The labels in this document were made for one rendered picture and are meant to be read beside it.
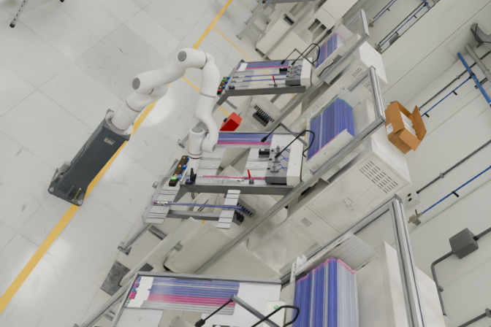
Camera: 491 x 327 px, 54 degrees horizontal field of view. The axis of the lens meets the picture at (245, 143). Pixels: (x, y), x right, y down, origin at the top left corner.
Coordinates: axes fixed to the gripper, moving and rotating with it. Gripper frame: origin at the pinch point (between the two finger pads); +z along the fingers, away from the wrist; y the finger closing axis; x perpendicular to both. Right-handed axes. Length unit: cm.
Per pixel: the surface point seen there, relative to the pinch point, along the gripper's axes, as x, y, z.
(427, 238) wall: 178, -99, 88
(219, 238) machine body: 18, -17, 58
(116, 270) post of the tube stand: -45, 6, 83
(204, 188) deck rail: 4.1, -16.7, 19.5
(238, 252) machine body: 32, -17, 66
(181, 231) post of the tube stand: -1.3, 14.0, 29.3
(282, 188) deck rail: 52, -17, 8
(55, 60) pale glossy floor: -158, -143, 12
